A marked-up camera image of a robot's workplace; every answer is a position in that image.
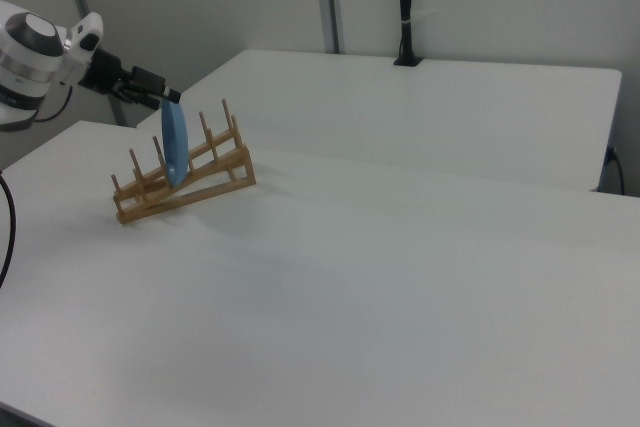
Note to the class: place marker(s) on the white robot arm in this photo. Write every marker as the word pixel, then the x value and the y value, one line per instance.
pixel 25 62

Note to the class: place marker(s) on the wooden plate rack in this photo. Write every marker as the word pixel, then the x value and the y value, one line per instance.
pixel 200 187

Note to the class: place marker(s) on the blue round plate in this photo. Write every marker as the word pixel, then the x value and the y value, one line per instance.
pixel 174 147

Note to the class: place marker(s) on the black camera stand pole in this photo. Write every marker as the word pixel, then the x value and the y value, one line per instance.
pixel 406 7

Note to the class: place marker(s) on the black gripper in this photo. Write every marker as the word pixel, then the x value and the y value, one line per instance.
pixel 105 72

